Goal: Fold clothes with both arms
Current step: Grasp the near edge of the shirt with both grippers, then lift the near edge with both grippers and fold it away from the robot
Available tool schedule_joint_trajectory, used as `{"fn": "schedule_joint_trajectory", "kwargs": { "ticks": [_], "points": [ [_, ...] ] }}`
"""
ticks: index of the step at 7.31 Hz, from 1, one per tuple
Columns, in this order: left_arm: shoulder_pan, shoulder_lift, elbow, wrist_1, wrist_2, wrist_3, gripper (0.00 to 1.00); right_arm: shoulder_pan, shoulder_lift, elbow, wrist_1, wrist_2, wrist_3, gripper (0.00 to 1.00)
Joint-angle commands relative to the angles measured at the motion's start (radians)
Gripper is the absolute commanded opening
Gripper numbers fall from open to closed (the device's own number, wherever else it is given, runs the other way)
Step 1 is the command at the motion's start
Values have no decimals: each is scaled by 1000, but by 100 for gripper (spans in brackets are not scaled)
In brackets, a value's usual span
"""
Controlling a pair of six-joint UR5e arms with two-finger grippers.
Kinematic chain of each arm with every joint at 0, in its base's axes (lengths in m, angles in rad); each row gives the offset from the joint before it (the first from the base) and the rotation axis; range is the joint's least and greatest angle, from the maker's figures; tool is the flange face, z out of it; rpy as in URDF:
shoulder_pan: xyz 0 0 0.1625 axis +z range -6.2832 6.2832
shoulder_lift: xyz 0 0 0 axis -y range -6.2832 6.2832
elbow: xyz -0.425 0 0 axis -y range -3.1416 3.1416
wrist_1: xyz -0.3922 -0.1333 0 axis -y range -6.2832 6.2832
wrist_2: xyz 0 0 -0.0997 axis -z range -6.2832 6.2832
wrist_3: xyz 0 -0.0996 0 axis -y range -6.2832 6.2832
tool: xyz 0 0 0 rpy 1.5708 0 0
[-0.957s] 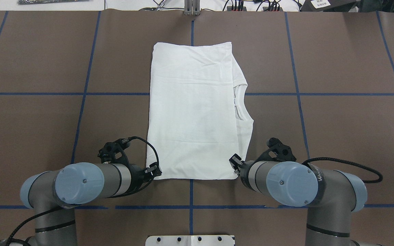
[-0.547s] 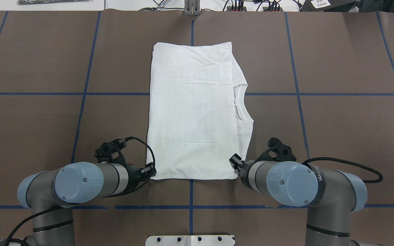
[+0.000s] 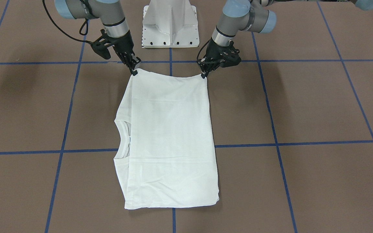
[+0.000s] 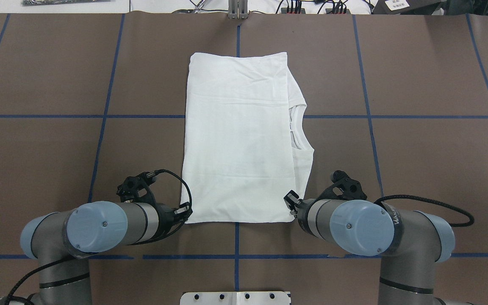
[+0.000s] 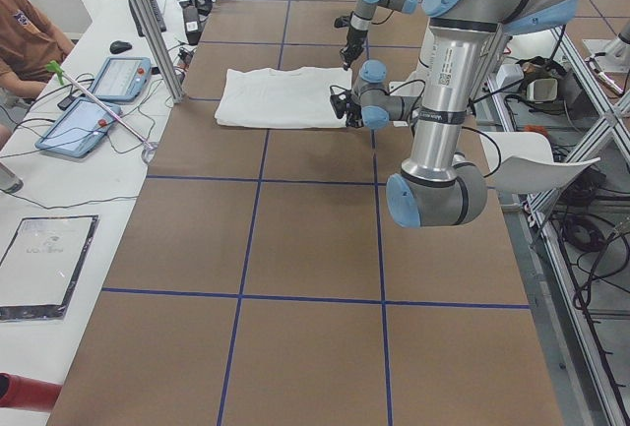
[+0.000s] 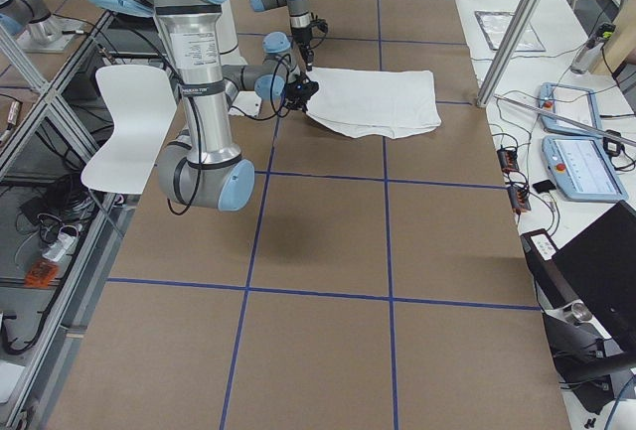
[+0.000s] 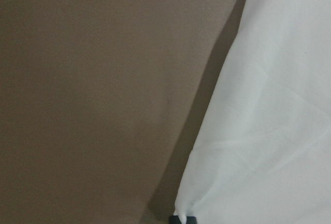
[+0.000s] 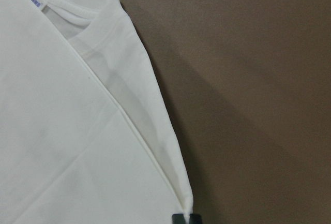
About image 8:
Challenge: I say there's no white long-sleeve printed shirt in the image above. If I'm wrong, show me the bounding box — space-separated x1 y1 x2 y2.
1 0 193 223

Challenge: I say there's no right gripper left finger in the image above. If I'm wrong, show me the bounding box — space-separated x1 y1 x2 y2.
172 214 186 224

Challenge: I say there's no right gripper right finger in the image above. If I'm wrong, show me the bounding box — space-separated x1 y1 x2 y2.
189 214 202 224

